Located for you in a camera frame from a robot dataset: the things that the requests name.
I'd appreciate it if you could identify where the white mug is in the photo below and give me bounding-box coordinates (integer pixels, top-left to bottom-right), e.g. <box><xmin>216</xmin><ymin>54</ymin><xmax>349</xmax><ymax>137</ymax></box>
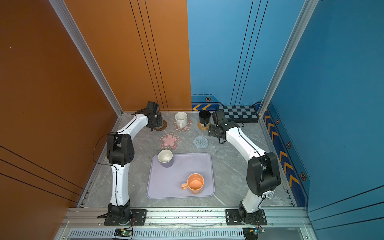
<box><xmin>175</xmin><ymin>112</ymin><xmax>188</xmax><ymax>129</ymax></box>

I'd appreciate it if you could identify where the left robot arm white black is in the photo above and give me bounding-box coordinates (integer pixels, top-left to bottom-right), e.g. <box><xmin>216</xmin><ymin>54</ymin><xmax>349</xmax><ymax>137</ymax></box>
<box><xmin>107</xmin><ymin>111</ymin><xmax>164</xmax><ymax>214</ymax></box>

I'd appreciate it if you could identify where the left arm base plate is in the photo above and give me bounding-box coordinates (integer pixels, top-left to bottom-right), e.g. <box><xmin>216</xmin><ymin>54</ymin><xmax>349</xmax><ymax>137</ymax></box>
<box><xmin>104</xmin><ymin>209</ymin><xmax>147</xmax><ymax>227</ymax></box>

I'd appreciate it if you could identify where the rattan woven round coaster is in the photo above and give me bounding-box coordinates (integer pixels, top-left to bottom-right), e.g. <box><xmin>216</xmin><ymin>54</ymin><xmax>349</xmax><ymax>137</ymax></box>
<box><xmin>198</xmin><ymin>122</ymin><xmax>211</xmax><ymax>131</ymax></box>

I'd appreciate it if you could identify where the brown wooden coaster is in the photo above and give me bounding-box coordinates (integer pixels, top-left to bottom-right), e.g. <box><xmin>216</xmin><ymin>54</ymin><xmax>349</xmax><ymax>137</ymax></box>
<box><xmin>154</xmin><ymin>120</ymin><xmax>168</xmax><ymax>132</ymax></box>

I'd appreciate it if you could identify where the white cup lavender outside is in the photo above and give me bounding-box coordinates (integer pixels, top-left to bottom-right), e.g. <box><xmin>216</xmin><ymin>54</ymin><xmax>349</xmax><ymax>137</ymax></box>
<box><xmin>158</xmin><ymin>150</ymin><xmax>174</xmax><ymax>168</ymax></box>

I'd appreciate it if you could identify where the pink flower coaster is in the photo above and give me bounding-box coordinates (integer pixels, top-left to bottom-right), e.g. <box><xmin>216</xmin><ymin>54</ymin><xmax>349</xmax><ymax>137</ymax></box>
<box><xmin>173</xmin><ymin>120</ymin><xmax>192</xmax><ymax>132</ymax></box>
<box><xmin>160</xmin><ymin>133</ymin><xmax>180</xmax><ymax>150</ymax></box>

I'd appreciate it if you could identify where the black checkerboard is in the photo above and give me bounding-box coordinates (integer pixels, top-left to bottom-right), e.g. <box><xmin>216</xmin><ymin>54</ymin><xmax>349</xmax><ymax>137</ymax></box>
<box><xmin>218</xmin><ymin>106</ymin><xmax>259</xmax><ymax>123</ymax></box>

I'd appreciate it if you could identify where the black mug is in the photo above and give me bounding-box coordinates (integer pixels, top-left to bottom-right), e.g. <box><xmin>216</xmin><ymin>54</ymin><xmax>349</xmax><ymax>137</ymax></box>
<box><xmin>199</xmin><ymin>110</ymin><xmax>211</xmax><ymax>127</ymax></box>

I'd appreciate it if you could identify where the lavender silicone tray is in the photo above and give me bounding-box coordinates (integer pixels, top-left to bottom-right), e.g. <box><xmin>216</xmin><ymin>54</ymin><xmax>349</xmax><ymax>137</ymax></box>
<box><xmin>147</xmin><ymin>153</ymin><xmax>215</xmax><ymax>199</ymax></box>

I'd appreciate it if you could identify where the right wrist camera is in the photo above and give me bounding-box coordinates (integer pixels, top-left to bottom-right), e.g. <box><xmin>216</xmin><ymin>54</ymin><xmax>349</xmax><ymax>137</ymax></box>
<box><xmin>212</xmin><ymin>110</ymin><xmax>228</xmax><ymax>126</ymax></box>

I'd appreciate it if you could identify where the green circuit board left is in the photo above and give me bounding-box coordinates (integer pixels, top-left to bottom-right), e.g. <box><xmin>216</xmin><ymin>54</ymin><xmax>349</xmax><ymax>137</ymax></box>
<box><xmin>113</xmin><ymin>228</ymin><xmax>133</xmax><ymax>240</ymax></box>

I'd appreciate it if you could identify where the aluminium front rail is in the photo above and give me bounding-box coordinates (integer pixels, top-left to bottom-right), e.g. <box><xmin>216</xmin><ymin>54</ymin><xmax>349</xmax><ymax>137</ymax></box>
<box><xmin>60</xmin><ymin>207</ymin><xmax>312</xmax><ymax>229</ymax></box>

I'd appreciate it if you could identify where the blue woven round coaster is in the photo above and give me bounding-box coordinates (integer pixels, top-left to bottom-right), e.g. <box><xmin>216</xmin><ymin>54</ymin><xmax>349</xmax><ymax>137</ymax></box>
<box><xmin>193</xmin><ymin>136</ymin><xmax>209</xmax><ymax>149</ymax></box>

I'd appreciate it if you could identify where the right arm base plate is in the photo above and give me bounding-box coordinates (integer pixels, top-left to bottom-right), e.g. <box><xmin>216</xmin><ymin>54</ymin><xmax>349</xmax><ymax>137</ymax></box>
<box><xmin>226</xmin><ymin>208</ymin><xmax>268</xmax><ymax>226</ymax></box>

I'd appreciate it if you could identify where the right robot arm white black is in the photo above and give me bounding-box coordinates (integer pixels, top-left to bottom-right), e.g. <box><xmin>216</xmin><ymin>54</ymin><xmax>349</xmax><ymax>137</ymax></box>
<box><xmin>208</xmin><ymin>123</ymin><xmax>281</xmax><ymax>214</ymax></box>

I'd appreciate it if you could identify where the circuit board right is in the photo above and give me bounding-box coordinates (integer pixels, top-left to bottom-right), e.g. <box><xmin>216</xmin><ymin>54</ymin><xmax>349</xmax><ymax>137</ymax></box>
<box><xmin>243</xmin><ymin>227</ymin><xmax>265</xmax><ymax>240</ymax></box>

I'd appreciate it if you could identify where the orange mug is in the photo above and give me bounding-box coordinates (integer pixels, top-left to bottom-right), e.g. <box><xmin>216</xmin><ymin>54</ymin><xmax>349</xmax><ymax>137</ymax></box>
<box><xmin>181</xmin><ymin>173</ymin><xmax>205</xmax><ymax>195</ymax></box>

